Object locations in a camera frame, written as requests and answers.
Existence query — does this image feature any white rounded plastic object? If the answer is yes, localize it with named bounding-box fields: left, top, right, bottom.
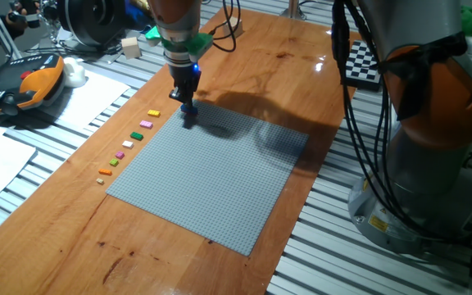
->
left=62, top=57, right=87, bottom=89

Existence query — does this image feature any black table cable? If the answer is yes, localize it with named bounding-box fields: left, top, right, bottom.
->
left=25, top=39, right=125, bottom=58

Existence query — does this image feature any plain wooden cube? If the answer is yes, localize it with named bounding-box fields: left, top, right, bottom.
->
left=222, top=16, right=244, bottom=39
left=120, top=36, right=143, bottom=60

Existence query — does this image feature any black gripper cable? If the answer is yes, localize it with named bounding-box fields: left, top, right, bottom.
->
left=202, top=0, right=242, bottom=53

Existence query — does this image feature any metal frame post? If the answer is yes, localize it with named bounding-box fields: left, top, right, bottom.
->
left=279, top=0, right=307, bottom=20

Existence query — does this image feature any green printed camera mount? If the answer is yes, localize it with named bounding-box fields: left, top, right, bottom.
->
left=144, top=26, right=215, bottom=58

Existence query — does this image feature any large wooden board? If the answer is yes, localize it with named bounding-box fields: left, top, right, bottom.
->
left=0, top=7, right=360, bottom=295

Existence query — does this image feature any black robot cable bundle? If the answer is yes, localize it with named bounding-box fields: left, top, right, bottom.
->
left=329, top=0, right=472, bottom=247

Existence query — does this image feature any black white checkerboard plate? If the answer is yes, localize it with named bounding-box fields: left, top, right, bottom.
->
left=344, top=39, right=383, bottom=92

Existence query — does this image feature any gold foil bag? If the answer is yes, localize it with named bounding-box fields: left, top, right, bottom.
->
left=131, top=0, right=154, bottom=18

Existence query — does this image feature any grey Lego baseplate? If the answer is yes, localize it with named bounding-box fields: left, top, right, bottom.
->
left=105, top=99, right=311, bottom=257

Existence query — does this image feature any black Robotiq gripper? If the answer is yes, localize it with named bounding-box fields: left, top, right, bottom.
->
left=166, top=64, right=202, bottom=107

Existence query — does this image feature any orange black teach pendant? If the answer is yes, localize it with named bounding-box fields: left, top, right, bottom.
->
left=0, top=52, right=66, bottom=116

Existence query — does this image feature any person hand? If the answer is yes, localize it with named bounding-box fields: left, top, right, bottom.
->
left=5, top=0, right=41, bottom=36

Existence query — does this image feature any black round spool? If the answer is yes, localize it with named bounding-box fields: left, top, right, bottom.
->
left=57, top=0, right=129, bottom=48

